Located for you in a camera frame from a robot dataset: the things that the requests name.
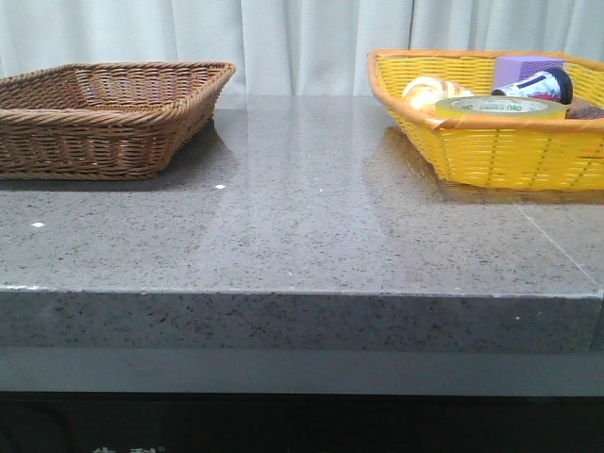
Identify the yellow tape roll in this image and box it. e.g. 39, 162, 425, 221
434, 95, 567, 119

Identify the bread roll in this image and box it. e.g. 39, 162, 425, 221
402, 75, 474, 110

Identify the white curtain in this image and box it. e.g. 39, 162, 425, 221
1, 1, 603, 95

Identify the brown wicker basket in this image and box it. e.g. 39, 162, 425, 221
1, 61, 236, 180

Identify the yellow woven basket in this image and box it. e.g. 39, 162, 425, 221
367, 49, 603, 191

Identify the purple sponge block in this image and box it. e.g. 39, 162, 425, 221
492, 55, 565, 92

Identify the patterned bottle with black cap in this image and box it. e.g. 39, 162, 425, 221
491, 67, 574, 105

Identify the dark brown object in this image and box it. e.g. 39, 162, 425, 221
566, 96, 604, 120

